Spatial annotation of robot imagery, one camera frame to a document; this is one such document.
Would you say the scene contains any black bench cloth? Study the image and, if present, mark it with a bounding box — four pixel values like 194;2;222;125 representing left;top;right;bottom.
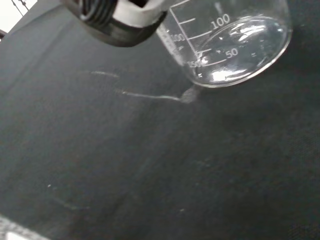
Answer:
0;0;320;240

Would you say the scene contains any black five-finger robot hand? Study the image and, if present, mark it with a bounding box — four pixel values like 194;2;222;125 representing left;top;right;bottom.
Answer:
59;0;168;48

